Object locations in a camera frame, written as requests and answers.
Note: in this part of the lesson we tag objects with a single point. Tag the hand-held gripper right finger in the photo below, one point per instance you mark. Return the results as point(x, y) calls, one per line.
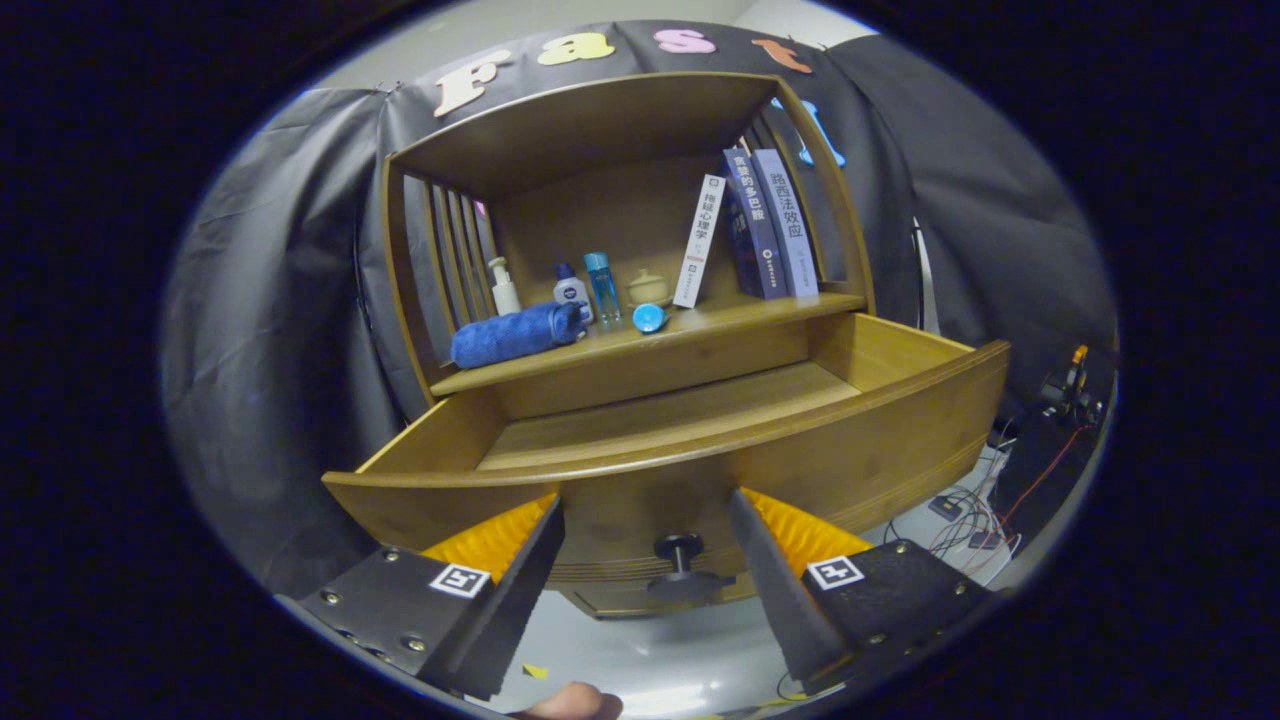
point(775, 590)

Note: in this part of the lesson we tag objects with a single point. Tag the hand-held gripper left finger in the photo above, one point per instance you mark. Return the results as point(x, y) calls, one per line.
point(520, 600)

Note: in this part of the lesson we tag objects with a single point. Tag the wooden drawer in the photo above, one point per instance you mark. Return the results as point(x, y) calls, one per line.
point(880, 430)

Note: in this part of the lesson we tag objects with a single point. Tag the blue and white tube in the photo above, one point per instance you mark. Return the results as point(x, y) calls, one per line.
point(650, 318)

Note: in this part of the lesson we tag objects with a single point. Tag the wooden countertop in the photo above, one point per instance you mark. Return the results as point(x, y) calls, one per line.
point(720, 322)

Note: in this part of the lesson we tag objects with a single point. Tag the wooden cabinet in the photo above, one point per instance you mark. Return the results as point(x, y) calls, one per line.
point(600, 120)

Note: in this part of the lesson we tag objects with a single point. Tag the yellow paper scrap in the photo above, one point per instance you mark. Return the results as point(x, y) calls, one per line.
point(535, 671)

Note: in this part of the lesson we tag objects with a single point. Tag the blue rolled towel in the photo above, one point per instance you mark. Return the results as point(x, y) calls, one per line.
point(510, 337)

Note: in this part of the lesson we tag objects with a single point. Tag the white pump bottle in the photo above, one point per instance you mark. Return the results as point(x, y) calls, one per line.
point(505, 295)

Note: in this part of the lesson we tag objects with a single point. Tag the white bottle with blue cap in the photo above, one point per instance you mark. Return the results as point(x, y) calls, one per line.
point(570, 292)

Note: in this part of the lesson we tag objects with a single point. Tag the clear blue bottle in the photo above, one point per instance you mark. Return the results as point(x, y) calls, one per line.
point(603, 288)

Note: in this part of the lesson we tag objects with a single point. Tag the beige lidded teacup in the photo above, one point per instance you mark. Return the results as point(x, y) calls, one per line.
point(649, 290)

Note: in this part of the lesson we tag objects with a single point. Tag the white book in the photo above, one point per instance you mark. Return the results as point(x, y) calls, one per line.
point(700, 240)

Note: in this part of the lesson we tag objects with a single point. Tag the black clamp with orange tip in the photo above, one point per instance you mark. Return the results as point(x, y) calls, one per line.
point(1072, 390)

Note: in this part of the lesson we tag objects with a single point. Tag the dark blue book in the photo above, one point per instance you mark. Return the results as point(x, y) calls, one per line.
point(752, 230)

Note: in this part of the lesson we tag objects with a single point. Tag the pale purple book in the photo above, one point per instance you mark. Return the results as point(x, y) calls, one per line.
point(790, 225)

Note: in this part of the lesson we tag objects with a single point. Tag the black backdrop cloth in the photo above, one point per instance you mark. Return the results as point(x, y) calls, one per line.
point(270, 300)

